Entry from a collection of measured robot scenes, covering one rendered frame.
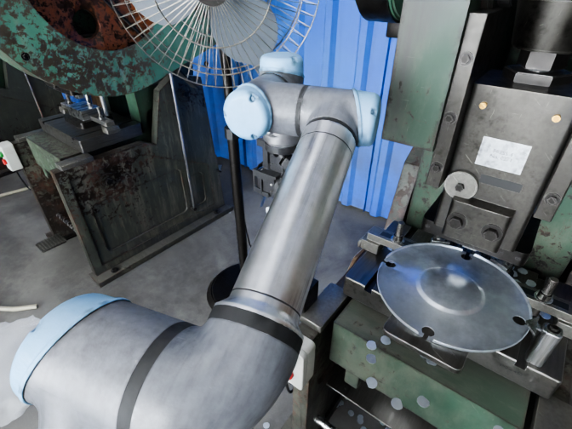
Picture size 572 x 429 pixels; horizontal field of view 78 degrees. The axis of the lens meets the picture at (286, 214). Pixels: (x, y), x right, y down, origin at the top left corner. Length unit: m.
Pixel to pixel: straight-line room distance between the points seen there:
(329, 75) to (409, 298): 1.63
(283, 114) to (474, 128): 0.34
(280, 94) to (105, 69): 1.09
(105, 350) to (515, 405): 0.73
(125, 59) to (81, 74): 0.18
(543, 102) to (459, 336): 0.40
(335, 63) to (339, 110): 1.70
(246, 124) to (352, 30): 1.63
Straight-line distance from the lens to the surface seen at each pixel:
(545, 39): 0.69
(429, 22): 0.64
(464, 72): 0.64
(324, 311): 0.89
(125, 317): 0.38
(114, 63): 1.56
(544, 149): 0.69
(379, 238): 0.94
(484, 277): 0.87
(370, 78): 2.09
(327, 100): 0.50
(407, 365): 0.84
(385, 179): 2.21
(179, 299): 1.85
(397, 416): 1.16
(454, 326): 0.74
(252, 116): 0.52
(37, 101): 3.58
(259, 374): 0.32
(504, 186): 0.72
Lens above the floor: 1.32
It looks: 34 degrees down
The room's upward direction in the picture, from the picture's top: straight up
